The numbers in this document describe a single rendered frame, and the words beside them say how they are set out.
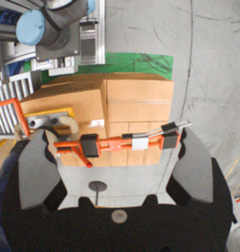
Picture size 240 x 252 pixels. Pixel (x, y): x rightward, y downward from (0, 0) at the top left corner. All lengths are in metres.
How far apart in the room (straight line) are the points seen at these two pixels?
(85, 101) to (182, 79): 1.44
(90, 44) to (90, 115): 0.88
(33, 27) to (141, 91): 0.96
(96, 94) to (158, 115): 0.73
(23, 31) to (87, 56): 1.04
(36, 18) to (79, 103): 0.51
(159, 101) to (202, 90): 1.07
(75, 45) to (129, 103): 0.74
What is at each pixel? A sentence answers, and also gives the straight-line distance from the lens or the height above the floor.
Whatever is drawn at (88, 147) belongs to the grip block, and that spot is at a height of 1.20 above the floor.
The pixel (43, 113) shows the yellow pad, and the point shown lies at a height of 1.07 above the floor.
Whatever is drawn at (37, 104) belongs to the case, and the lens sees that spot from 0.86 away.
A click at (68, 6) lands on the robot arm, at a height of 1.27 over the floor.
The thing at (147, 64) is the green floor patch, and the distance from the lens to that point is 1.69.
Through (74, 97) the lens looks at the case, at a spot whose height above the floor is 0.94.
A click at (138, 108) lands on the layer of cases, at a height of 0.54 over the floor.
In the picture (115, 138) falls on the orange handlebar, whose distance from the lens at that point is 0.55.
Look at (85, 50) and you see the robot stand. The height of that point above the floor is 0.21.
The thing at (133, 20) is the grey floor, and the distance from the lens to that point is 1.72.
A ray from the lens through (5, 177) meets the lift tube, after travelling 0.47.
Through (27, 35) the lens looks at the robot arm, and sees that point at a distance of 0.46.
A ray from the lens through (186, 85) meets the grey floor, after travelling 1.95.
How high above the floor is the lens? 1.63
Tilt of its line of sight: 60 degrees down
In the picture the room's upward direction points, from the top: 175 degrees clockwise
